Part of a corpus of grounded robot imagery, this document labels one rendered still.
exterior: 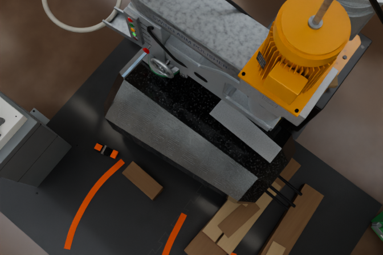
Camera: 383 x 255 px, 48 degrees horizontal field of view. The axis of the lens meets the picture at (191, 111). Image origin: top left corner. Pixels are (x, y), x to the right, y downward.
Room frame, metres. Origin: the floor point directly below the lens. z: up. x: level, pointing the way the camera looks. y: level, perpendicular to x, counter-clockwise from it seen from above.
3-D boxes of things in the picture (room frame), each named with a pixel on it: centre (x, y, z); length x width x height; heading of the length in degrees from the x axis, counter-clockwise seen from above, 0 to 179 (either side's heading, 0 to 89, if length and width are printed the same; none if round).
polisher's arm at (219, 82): (0.77, -0.15, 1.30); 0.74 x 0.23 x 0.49; 54
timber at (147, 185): (0.35, 0.35, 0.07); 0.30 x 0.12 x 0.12; 51
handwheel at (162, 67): (0.84, 0.14, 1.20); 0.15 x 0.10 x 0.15; 54
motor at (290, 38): (0.61, -0.36, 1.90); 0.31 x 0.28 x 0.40; 144
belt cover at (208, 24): (0.80, -0.12, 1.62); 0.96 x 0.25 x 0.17; 54
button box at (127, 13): (0.96, 0.29, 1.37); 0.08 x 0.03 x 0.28; 54
